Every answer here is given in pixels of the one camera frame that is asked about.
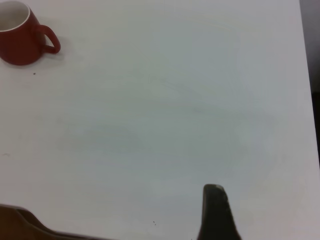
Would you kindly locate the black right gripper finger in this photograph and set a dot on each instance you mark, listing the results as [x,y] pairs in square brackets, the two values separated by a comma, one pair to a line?
[216,215]

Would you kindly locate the red ceramic mug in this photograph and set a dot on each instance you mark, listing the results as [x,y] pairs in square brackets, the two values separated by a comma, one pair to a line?
[20,46]

